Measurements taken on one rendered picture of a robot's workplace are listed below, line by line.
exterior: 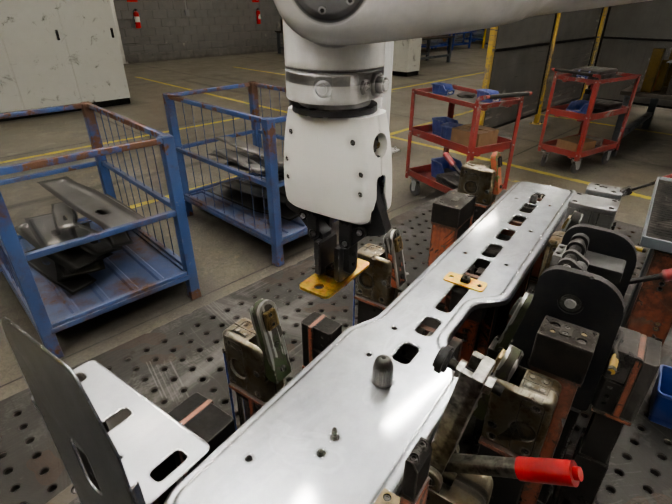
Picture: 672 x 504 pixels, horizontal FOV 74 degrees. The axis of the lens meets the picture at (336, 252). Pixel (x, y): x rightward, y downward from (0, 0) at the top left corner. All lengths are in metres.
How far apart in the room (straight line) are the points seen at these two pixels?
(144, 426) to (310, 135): 0.47
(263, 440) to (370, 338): 0.26
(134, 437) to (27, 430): 0.56
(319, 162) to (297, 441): 0.38
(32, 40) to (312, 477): 8.05
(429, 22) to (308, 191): 0.19
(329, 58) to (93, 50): 8.28
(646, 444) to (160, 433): 0.96
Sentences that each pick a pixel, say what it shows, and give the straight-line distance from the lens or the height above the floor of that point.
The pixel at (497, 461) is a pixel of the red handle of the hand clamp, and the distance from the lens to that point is 0.52.
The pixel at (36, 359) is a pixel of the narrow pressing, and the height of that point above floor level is 1.32.
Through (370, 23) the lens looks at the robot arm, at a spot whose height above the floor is 1.50.
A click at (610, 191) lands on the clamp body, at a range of 1.44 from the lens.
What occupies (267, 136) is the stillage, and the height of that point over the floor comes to 0.85.
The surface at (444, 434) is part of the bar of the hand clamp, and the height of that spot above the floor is 1.13.
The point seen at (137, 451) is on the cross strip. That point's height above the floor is 1.00.
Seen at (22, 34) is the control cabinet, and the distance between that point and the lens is 8.35.
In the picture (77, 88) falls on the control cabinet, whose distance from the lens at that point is 8.56.
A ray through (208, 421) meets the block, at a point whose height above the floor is 0.98.
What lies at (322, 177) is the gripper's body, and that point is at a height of 1.37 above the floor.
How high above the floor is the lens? 1.51
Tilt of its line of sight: 29 degrees down
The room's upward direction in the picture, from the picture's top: straight up
